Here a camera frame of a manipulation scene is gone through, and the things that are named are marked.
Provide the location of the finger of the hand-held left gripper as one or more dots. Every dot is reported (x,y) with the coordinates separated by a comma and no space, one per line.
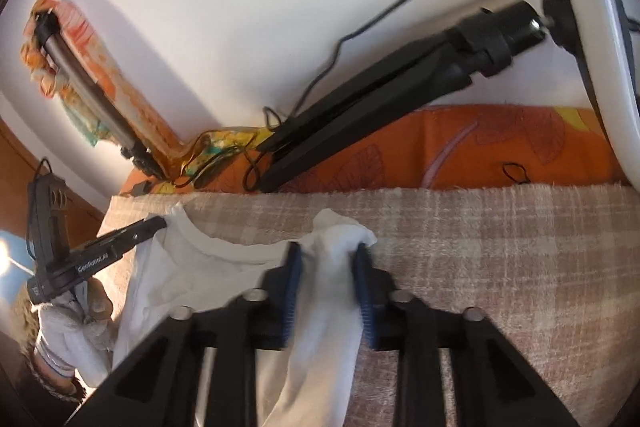
(142,229)

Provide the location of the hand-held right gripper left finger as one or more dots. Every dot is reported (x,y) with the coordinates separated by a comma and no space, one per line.
(295,287)

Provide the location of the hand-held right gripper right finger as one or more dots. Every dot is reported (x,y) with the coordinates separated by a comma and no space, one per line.
(364,292)

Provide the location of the white t-shirt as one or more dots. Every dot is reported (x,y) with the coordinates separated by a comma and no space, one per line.
(325,332)

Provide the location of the colourful orange scarf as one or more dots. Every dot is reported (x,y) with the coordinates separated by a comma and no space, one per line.
(130,107)

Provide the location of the orange leaf-print bed sheet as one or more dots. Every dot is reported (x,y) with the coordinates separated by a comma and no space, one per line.
(400,157)

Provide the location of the beige plaid blanket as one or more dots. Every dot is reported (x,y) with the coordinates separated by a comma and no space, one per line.
(500,257)

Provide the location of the silver folded tripod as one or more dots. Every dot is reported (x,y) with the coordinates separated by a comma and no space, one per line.
(80,77)

